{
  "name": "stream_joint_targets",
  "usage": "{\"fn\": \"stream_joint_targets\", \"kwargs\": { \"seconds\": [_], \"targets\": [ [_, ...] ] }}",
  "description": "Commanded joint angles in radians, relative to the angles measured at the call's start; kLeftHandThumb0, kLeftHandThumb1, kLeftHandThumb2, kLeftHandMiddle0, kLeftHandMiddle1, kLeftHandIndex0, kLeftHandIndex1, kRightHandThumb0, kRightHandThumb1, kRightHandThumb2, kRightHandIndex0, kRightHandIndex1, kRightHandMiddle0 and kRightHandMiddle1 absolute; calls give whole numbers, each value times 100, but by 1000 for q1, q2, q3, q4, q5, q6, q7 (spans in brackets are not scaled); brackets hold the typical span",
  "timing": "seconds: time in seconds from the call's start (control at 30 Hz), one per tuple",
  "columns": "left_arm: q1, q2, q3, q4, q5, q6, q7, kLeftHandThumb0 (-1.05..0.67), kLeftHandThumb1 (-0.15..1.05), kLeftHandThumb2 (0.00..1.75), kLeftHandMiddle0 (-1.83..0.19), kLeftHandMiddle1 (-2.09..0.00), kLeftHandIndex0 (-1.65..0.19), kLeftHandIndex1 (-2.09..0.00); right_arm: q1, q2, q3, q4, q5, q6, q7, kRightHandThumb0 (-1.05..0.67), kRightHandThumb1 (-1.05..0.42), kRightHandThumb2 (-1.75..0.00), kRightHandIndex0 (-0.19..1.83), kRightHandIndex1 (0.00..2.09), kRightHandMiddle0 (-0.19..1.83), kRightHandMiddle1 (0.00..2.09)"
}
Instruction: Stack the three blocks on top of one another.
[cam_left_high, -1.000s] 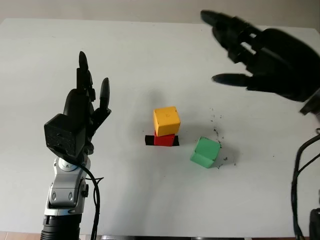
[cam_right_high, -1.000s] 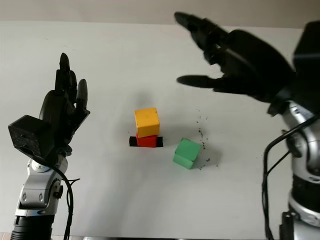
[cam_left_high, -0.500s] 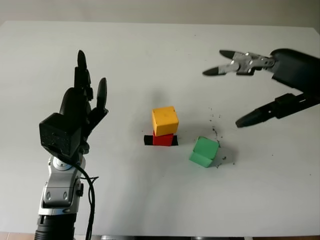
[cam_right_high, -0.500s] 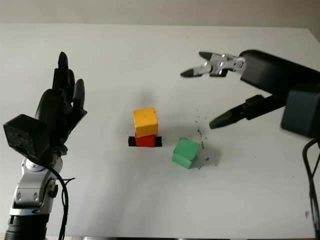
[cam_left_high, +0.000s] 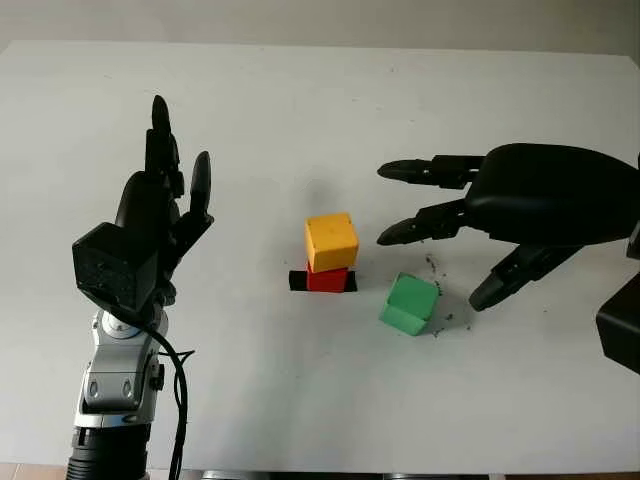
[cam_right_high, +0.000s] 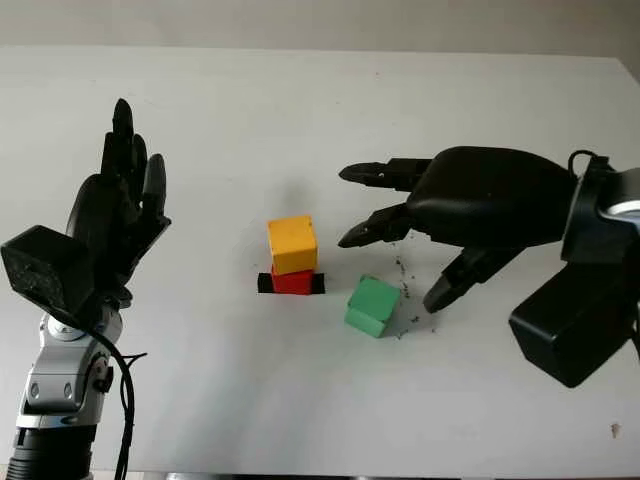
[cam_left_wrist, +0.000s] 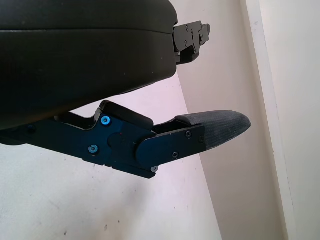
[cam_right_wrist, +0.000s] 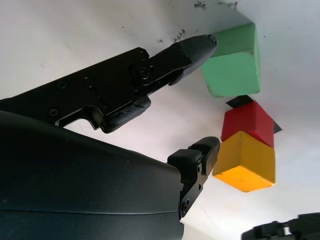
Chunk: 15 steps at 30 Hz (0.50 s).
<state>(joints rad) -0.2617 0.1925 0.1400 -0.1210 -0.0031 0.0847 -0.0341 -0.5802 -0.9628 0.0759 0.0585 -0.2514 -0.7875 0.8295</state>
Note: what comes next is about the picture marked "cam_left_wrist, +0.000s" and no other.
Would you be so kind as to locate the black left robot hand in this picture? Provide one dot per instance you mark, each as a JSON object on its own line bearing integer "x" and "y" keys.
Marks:
{"x": 75, "y": 62}

